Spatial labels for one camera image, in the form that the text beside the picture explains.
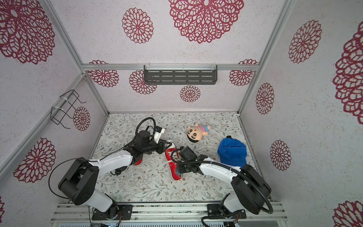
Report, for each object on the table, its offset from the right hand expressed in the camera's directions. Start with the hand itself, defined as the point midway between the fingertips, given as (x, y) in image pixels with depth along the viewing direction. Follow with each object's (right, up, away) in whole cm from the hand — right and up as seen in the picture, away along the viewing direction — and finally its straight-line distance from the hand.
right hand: (178, 166), depth 86 cm
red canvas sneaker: (-2, +2, -6) cm, 7 cm away
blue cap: (+36, +8, +7) cm, 37 cm away
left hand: (-5, +14, -1) cm, 15 cm away
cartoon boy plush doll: (+11, +20, +11) cm, 25 cm away
